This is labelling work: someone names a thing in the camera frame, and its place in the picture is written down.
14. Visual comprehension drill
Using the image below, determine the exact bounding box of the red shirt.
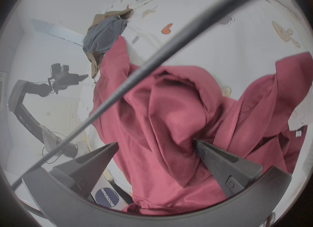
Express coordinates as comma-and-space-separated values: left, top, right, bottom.
89, 34, 313, 215

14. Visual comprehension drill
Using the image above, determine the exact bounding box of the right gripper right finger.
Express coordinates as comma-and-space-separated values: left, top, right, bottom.
194, 138, 264, 199

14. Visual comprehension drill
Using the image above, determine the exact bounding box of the black cable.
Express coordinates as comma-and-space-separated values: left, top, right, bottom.
11, 0, 278, 188

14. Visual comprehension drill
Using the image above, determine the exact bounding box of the bed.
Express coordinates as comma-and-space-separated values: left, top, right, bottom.
78, 0, 313, 197

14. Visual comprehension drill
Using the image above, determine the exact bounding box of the brown garment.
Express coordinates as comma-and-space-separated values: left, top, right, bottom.
87, 9, 134, 78

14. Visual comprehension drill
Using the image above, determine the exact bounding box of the grey garment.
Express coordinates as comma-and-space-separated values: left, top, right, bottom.
83, 16, 128, 55

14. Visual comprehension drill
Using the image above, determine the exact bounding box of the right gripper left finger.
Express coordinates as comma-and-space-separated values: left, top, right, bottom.
50, 142, 120, 199

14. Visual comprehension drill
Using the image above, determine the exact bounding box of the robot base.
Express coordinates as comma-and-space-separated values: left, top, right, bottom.
89, 165, 134, 209

